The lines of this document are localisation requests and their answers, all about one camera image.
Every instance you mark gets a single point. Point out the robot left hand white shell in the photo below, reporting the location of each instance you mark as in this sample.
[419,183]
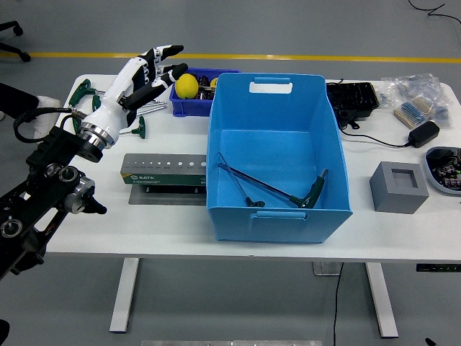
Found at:
[108,115]

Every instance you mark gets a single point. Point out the robot right hand black fingers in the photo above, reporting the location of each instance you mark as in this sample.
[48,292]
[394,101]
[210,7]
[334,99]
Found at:
[430,342]

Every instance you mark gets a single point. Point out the green grey hex key stand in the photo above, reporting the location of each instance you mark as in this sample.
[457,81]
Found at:
[162,177]

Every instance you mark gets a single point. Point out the light blue plastic box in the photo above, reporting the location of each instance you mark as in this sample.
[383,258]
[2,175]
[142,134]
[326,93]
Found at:
[266,158]

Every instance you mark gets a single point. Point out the white table leg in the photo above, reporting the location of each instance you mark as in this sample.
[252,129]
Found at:
[124,295]
[381,299]

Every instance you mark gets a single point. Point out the black table control panel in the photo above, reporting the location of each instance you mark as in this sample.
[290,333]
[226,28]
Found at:
[437,268]

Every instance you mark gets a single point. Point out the small dark blue bin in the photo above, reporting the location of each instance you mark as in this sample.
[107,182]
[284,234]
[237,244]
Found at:
[187,108]

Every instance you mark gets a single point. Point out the yellow ball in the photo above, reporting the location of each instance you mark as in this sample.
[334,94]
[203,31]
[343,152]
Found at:
[188,86]

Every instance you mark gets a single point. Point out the person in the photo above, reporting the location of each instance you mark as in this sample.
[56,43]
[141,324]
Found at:
[18,101]

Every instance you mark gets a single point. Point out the dark small parts pile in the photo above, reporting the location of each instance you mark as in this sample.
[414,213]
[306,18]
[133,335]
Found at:
[204,90]

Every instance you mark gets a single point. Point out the black office chair base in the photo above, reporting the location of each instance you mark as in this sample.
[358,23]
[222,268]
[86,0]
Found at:
[14,47]

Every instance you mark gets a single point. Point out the metal floor plate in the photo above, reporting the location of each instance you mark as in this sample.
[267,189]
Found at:
[324,269]

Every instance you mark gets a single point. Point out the grey block with square recess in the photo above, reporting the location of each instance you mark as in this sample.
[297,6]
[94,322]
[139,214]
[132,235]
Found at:
[396,194]

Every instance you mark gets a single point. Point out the grey tray with electronics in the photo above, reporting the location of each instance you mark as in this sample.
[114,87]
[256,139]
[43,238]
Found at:
[444,169]

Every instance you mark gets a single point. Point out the black power adapter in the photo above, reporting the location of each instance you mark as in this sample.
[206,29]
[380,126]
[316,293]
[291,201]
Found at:
[424,134]

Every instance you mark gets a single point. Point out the resistor strip pack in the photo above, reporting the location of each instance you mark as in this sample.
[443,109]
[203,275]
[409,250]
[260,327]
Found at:
[412,110]

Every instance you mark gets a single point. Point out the black component tray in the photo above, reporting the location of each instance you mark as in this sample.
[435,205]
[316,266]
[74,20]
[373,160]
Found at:
[354,99]

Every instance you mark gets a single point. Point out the clear bags of components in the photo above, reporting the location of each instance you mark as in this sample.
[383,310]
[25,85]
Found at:
[414,84]

